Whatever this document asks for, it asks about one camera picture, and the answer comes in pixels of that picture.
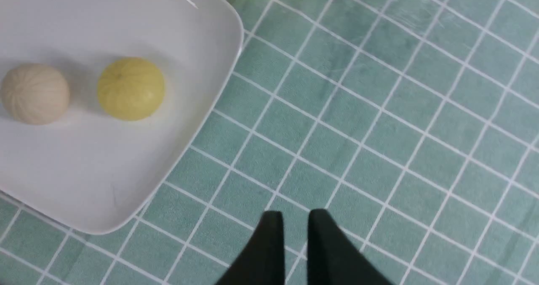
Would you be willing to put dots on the yellow steamed bun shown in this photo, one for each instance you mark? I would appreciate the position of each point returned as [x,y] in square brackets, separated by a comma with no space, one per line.
[131,89]

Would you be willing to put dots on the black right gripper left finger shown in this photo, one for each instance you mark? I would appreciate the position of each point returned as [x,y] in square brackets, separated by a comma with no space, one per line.
[262,261]

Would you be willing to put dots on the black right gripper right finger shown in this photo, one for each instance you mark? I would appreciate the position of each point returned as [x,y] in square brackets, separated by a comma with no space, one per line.
[332,259]

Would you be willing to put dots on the green checkered tablecloth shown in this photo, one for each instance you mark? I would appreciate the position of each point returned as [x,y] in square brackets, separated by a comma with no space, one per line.
[414,122]

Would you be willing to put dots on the beige steamed bun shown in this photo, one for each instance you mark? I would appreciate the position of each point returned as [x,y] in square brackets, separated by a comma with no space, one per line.
[35,93]

